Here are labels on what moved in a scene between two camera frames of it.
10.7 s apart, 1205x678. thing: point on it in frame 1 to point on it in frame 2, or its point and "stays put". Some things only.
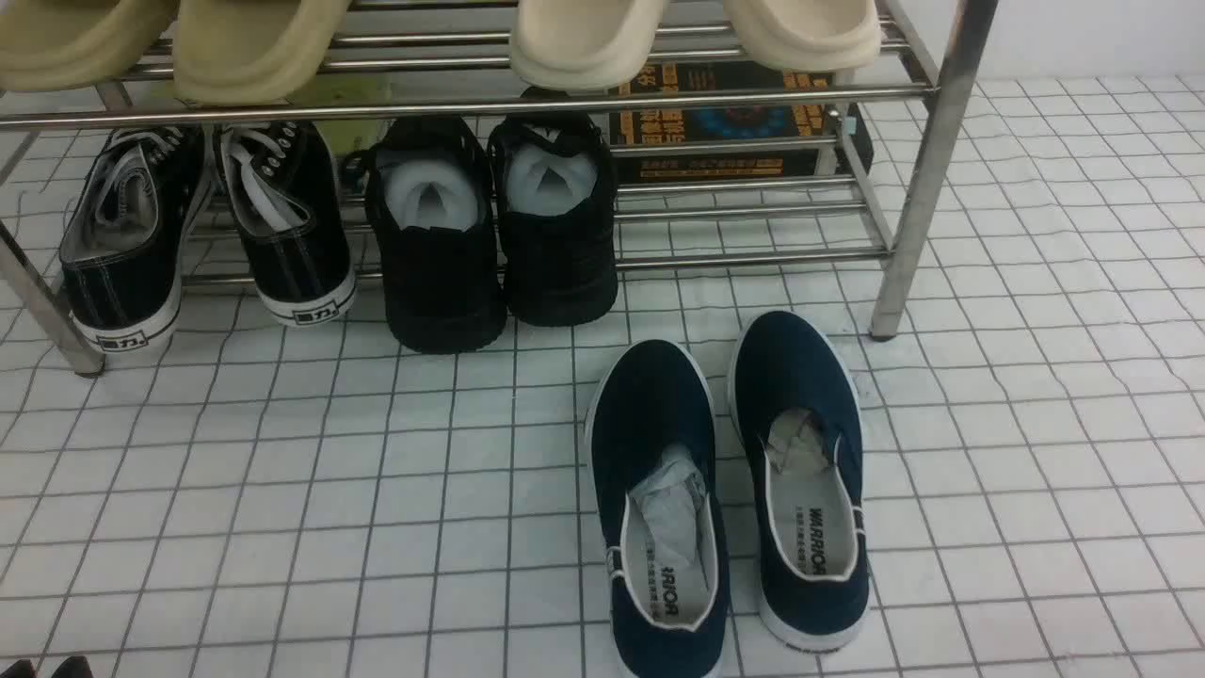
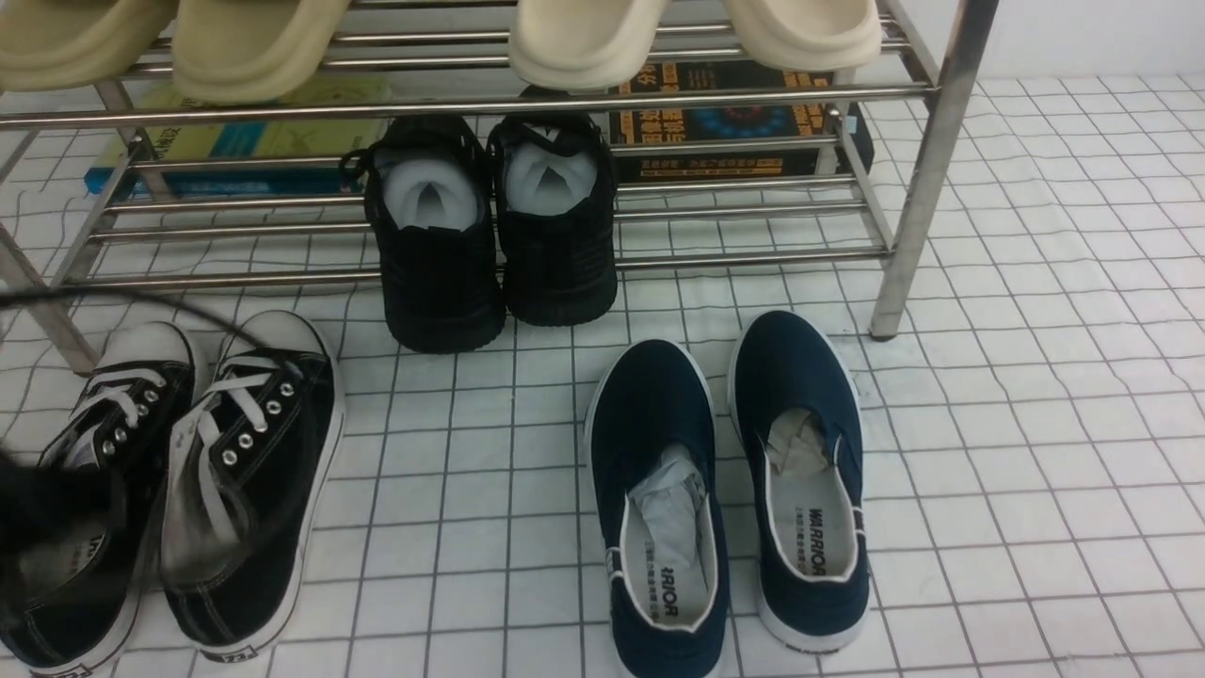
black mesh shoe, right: [554, 186] stays put
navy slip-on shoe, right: [796, 403] stays put
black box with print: [784, 120] stays put
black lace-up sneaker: [290, 193] to [250, 485]
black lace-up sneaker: [125, 239] to [83, 609]
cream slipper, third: [585, 45] stays put
